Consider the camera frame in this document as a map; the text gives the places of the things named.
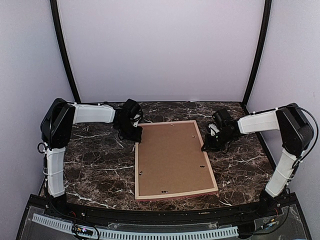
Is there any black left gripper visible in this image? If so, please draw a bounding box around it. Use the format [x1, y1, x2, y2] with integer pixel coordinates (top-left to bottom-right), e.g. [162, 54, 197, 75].
[116, 120, 144, 143]

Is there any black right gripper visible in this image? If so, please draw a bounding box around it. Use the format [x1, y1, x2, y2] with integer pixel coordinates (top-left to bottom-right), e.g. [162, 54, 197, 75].
[201, 129, 235, 152]

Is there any brown cardboard backing board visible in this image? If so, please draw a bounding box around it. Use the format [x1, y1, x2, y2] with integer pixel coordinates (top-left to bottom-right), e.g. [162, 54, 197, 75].
[138, 122, 216, 195]

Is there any pink wooden picture frame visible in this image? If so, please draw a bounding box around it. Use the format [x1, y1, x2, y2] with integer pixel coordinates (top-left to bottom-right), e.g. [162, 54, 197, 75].
[134, 119, 220, 201]

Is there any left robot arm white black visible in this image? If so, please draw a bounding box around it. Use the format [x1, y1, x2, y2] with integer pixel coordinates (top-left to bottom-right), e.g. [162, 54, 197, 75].
[37, 98, 144, 218]

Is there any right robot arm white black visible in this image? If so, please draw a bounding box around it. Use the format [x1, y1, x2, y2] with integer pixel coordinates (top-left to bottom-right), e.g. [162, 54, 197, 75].
[201, 103, 319, 217]

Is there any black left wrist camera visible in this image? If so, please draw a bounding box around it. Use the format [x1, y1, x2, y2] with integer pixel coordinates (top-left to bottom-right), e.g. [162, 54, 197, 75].
[122, 98, 143, 123]

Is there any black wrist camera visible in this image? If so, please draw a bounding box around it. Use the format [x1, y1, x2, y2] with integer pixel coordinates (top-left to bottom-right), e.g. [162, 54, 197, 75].
[122, 98, 143, 123]
[212, 108, 234, 129]

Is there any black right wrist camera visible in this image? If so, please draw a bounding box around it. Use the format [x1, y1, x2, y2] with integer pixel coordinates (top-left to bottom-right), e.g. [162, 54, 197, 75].
[212, 108, 234, 129]

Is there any black front table rail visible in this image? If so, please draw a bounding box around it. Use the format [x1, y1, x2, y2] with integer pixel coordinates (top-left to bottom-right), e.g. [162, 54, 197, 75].
[27, 193, 298, 226]

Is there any white slotted cable duct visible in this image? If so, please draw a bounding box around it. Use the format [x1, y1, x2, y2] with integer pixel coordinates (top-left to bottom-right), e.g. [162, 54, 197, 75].
[31, 213, 239, 240]

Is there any black left corner post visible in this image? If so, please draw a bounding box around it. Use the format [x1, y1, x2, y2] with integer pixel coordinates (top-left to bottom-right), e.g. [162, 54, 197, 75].
[49, 0, 82, 103]

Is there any black corner post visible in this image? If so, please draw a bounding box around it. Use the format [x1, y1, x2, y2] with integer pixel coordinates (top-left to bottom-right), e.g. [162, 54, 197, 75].
[241, 0, 272, 109]
[49, 0, 82, 103]

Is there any black right corner post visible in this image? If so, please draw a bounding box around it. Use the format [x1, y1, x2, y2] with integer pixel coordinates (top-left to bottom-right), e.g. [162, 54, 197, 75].
[241, 0, 272, 109]

